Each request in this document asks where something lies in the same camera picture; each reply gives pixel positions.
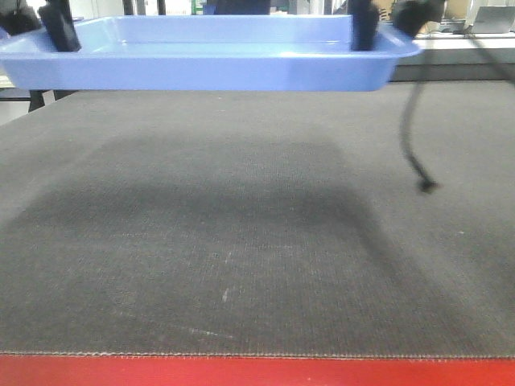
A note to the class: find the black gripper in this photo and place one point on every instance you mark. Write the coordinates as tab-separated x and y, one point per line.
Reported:
407	16

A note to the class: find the light blue plastic tray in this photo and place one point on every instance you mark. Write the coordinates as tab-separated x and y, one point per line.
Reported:
208	53

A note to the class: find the red table edge strip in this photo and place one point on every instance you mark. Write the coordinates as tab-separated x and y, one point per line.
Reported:
120	370

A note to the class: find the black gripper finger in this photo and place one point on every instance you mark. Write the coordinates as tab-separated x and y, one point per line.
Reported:
56	16

